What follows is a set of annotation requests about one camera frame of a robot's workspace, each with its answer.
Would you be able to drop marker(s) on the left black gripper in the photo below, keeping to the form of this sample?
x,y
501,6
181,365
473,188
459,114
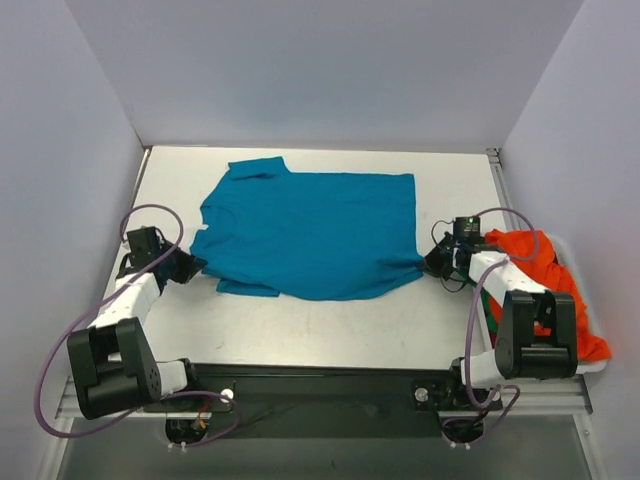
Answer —
x,y
179,265

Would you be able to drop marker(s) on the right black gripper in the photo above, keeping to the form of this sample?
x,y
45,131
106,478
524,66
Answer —
x,y
441,258

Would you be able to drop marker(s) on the blue t-shirt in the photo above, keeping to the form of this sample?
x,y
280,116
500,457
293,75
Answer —
x,y
268,231

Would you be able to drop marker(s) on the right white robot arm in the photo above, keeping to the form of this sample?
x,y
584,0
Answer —
x,y
537,334

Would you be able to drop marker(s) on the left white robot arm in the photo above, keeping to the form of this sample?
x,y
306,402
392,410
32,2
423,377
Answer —
x,y
112,363

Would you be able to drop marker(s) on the green t-shirt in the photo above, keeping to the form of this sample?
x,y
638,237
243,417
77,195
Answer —
x,y
492,313

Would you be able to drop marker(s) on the orange t-shirt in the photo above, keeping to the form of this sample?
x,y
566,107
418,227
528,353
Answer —
x,y
546,270

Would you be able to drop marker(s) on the white laundry bin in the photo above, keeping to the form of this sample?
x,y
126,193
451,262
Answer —
x,y
567,259

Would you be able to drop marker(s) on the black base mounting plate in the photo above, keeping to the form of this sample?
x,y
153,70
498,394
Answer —
x,y
284,402

